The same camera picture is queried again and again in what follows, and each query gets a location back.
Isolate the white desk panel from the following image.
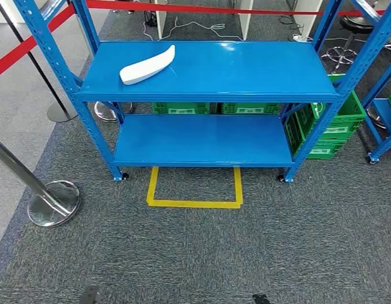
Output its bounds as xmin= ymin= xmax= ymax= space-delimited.
xmin=238 ymin=0 xmax=255 ymax=42
xmin=154 ymin=0 xmax=169 ymax=40
xmin=293 ymin=0 xmax=324 ymax=41

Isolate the chrome round base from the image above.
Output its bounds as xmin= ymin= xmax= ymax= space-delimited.
xmin=366 ymin=106 xmax=386 ymax=130

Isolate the black robot left foot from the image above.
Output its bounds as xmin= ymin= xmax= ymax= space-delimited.
xmin=79 ymin=286 xmax=101 ymax=304

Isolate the white floor cable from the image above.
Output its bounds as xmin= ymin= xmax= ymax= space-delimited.
xmin=141 ymin=16 xmax=243 ymax=42

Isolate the black stanchion post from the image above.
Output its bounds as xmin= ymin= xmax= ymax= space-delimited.
xmin=0 ymin=0 xmax=78 ymax=124

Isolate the black round stool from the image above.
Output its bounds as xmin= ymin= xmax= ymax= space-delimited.
xmin=320 ymin=15 xmax=376 ymax=72

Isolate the black cable bundle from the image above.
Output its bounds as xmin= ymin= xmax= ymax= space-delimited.
xmin=144 ymin=8 xmax=157 ymax=29

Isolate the black floor cable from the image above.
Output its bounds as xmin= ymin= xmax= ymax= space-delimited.
xmin=278 ymin=15 xmax=306 ymax=34

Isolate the white plastic trim part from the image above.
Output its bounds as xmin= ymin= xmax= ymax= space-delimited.
xmin=119 ymin=44 xmax=176 ymax=86

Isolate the chrome stanchion post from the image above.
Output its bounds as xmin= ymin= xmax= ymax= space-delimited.
xmin=95 ymin=101 xmax=134 ymax=123
xmin=0 ymin=135 xmax=81 ymax=228

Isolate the red barrier belt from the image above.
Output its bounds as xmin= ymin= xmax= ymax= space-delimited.
xmin=85 ymin=0 xmax=386 ymax=16
xmin=0 ymin=4 xmax=76 ymax=81

